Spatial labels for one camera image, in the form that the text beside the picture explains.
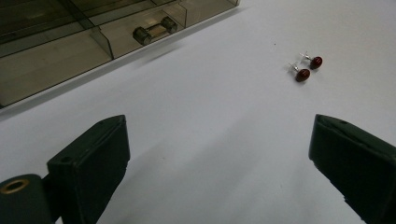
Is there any smoky clear compartment organizer box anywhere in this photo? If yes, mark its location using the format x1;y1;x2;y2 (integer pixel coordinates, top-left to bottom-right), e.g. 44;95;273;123
0;0;241;110

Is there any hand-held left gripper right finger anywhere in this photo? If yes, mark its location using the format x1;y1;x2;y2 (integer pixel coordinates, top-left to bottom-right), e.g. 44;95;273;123
308;114;396;224

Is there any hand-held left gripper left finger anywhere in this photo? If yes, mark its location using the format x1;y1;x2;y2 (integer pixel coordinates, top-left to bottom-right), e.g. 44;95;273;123
42;114;131;224

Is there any red stud earring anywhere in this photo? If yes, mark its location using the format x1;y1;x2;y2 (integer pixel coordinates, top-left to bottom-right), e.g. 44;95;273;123
288;62;312;83
299;51;324;71

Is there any dark barrel-shaped clasp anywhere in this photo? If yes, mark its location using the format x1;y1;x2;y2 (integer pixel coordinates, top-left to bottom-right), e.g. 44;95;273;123
132;16;178;47

